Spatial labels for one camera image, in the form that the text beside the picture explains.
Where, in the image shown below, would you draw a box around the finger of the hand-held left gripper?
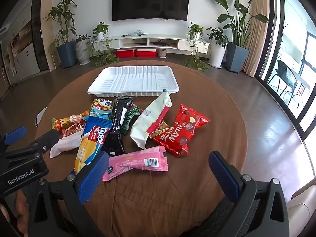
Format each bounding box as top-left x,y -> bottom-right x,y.
6,130 -> 60,165
0,126 -> 27,155

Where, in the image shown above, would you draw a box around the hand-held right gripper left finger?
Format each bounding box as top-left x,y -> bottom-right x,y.
28,150 -> 110,237

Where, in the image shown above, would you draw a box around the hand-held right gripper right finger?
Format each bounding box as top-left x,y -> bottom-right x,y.
209,150 -> 290,237

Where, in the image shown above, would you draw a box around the white and pink snack packet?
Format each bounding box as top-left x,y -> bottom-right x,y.
49,130 -> 84,158

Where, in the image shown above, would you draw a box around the orange cartoon snack packet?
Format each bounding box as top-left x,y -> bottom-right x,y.
51,110 -> 90,130

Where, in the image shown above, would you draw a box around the red-brown nut snack packet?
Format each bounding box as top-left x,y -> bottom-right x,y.
61,120 -> 86,138

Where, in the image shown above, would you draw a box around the blue cake packet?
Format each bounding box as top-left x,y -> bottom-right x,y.
74,116 -> 113,174

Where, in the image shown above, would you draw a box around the black snack packet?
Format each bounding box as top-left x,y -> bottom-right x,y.
102,96 -> 135,156

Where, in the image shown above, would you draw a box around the red chocolate bag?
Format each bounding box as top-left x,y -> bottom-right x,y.
151,104 -> 210,158

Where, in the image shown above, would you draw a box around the panda print snack packet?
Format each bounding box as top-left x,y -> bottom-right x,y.
89,98 -> 113,120

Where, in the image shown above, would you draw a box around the dark green snack packet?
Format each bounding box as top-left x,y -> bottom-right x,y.
120,106 -> 144,135

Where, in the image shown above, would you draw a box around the gold and red snack packet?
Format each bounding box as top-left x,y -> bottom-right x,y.
147,121 -> 171,139

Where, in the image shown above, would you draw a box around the pale green and red bag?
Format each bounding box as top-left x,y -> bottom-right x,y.
130,91 -> 172,150

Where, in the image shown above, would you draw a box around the white plastic tray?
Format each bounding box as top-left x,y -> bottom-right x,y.
87,66 -> 180,97

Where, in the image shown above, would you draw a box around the person's left hand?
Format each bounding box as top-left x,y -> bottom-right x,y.
14,191 -> 31,222

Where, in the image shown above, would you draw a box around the white stool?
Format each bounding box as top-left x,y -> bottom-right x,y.
35,107 -> 47,127

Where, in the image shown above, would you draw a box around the beige sofa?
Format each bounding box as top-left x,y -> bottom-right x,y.
288,185 -> 316,237

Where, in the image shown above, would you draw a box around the tall plant in blue pot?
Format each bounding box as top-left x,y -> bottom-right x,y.
44,0 -> 78,68

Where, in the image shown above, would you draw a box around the plant in ribbed white pot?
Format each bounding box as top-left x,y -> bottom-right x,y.
74,35 -> 92,65

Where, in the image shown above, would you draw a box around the red storage box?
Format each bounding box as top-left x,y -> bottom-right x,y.
136,49 -> 157,58
116,49 -> 137,58

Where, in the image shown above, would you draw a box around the large-leaf plant in dark pot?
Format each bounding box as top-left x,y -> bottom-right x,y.
207,0 -> 269,74

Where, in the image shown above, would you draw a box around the balcony table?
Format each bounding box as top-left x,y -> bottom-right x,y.
294,74 -> 311,109

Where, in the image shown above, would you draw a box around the trailing pothos in white pot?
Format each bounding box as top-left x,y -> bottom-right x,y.
183,22 -> 210,72
89,22 -> 119,67

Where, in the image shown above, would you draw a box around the bushy plant in white pot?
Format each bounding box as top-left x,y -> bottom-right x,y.
206,27 -> 229,68

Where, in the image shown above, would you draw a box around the black balcony chair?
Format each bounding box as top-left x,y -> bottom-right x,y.
273,60 -> 300,104

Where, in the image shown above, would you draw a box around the white television cabinet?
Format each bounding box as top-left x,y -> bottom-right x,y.
92,34 -> 210,55

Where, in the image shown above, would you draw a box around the beige curtain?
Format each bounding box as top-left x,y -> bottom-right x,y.
242,0 -> 269,78

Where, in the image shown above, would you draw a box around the black framed glass door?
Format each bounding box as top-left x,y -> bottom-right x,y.
254,0 -> 316,141

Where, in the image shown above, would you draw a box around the wooden wall cabinet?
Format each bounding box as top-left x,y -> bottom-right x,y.
0,0 -> 50,87

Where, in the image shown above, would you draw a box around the black wall television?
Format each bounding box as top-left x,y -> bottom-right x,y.
112,0 -> 190,22

